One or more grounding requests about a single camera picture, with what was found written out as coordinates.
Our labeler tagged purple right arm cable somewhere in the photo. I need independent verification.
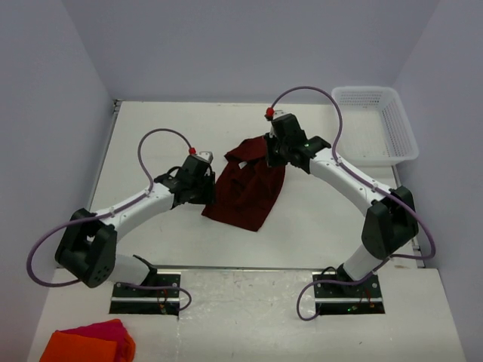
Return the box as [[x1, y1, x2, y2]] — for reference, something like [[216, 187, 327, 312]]
[[271, 85, 437, 321]]

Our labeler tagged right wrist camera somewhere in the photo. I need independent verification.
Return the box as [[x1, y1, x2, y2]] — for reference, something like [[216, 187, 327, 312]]
[[264, 107, 286, 122]]

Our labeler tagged white plastic basket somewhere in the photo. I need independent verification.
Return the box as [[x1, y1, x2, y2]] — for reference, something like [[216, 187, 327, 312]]
[[331, 86, 419, 167]]

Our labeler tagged dark red t-shirt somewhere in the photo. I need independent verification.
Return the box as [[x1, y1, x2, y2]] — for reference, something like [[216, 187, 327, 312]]
[[202, 137, 285, 232]]

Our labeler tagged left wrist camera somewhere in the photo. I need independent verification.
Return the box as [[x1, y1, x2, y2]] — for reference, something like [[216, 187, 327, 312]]
[[189, 147, 214, 164]]

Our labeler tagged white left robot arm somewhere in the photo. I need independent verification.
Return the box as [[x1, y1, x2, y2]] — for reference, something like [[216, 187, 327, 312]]
[[54, 152, 215, 296]]

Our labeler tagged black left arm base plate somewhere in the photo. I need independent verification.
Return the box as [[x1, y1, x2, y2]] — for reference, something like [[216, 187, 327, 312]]
[[109, 284, 180, 316]]

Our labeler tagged pink folded t-shirt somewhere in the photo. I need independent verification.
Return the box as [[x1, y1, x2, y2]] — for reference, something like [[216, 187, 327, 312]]
[[63, 319, 126, 342]]

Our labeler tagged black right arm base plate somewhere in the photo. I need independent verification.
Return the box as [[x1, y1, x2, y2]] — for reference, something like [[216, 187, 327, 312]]
[[312, 269, 386, 316]]

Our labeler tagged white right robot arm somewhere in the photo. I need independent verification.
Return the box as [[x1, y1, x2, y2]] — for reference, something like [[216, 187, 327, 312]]
[[263, 112, 419, 296]]

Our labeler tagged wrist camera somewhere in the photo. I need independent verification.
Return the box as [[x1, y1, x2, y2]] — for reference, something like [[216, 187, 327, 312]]
[[189, 147, 214, 164], [264, 107, 286, 122]]

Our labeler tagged orange folded t-shirt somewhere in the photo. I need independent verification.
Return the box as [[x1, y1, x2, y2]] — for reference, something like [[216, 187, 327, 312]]
[[40, 330, 136, 361]]

